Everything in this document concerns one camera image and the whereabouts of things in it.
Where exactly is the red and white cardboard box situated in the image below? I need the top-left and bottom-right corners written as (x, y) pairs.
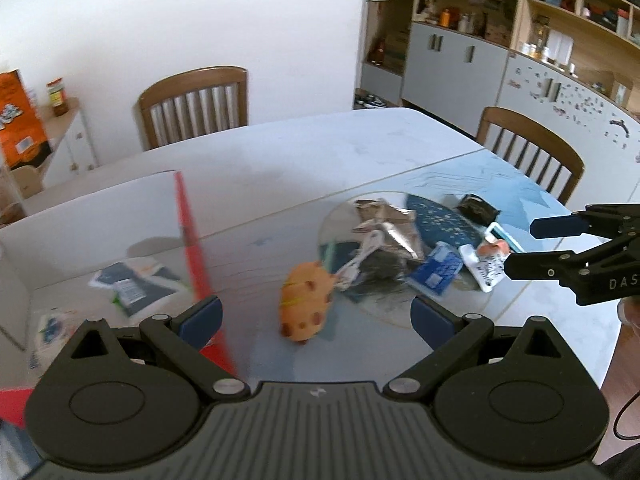
top-left (1, 170), bottom-right (214, 427)

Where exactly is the mint green pen pouch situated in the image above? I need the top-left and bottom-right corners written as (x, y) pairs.
top-left (322, 240), bottom-right (336, 274)

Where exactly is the white phone like card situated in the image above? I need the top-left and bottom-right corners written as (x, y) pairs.
top-left (485, 222), bottom-right (524, 254)

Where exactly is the red lidded sauce jar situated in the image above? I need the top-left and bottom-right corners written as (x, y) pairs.
top-left (47, 78), bottom-right (70, 117)

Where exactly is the silver foil snack bag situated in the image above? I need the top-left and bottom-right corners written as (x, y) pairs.
top-left (335, 197), bottom-right (425, 292)

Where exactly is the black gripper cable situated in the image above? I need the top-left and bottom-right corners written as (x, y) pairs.
top-left (612, 383), bottom-right (640, 442)

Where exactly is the white side cabinet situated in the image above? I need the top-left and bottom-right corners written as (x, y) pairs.
top-left (11, 98), bottom-right (99, 198)

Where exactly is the wooden chair far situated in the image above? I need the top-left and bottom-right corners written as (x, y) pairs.
top-left (138, 65), bottom-right (248, 150)

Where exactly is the blue snack packet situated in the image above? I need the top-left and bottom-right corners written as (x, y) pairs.
top-left (407, 242), bottom-right (463, 296)

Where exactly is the white yogurt packet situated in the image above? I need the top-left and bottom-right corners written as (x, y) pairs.
top-left (458, 240), bottom-right (510, 292)

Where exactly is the cookie shaped plush toy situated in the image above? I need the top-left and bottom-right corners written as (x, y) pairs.
top-left (279, 261), bottom-right (335, 344)

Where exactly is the wooden shelf cabinet unit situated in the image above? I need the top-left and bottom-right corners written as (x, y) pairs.
top-left (357, 0), bottom-right (639, 208)

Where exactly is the wooden chair right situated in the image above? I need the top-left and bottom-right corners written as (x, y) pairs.
top-left (475, 106), bottom-right (585, 205)

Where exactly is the wooden chair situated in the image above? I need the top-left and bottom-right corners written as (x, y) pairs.
top-left (138, 65), bottom-right (248, 150)
top-left (475, 106), bottom-right (585, 205)

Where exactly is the person's right hand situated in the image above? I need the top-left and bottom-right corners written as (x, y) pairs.
top-left (617, 297), bottom-right (640, 337)

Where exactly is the orange snack bag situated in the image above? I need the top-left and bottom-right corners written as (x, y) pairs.
top-left (0, 70), bottom-right (52, 169)

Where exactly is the black crumpled wrapper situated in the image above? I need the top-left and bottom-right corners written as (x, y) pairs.
top-left (456, 194), bottom-right (500, 226)

